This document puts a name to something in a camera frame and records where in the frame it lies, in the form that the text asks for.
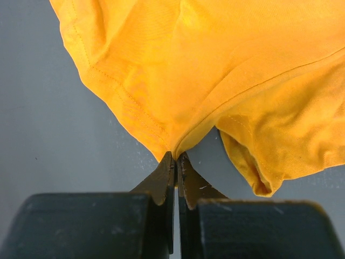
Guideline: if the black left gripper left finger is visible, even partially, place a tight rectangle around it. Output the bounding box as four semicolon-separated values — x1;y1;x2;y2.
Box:
1;152;175;258

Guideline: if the orange t shirt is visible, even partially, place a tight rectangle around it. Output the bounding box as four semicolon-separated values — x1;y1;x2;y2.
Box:
51;1;344;197

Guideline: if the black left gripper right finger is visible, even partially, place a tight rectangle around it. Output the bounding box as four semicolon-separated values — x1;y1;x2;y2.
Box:
176;154;344;258

